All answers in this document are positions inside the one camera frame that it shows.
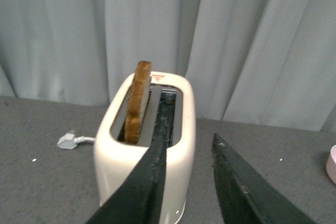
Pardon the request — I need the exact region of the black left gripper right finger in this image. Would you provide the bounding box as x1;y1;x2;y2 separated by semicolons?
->
212;133;313;223

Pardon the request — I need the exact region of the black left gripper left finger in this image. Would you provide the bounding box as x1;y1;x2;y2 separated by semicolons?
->
87;101;168;223

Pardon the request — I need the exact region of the cream white toaster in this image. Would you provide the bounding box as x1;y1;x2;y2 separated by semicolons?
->
93;71;196;223

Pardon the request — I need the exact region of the pink plastic bowl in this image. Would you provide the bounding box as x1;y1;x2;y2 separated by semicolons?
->
325;145;336;184

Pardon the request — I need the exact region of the white power plug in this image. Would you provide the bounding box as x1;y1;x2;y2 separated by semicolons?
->
57;130;78;150

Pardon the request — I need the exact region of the toasted bread slice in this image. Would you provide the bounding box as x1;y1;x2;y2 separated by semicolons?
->
124;61;152;144

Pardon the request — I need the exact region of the grey curtain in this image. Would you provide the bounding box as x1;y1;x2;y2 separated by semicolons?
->
1;0;335;132

